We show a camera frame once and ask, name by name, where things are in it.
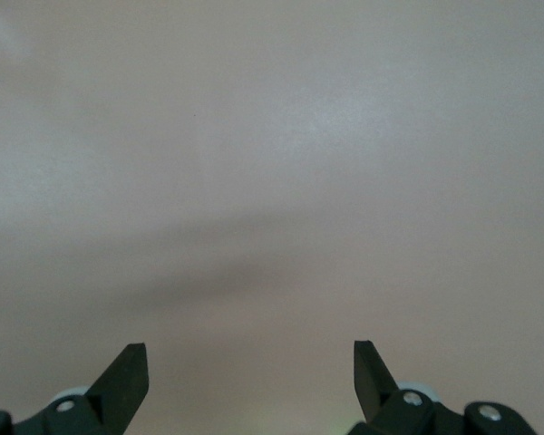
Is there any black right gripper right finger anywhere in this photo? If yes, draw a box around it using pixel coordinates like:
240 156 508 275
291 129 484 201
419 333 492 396
349 339 464 435

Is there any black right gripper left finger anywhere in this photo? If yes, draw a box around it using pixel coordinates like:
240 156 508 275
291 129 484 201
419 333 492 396
15 343 150 435

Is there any brown table mat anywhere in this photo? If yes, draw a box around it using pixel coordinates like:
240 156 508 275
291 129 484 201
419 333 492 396
0 0 544 435

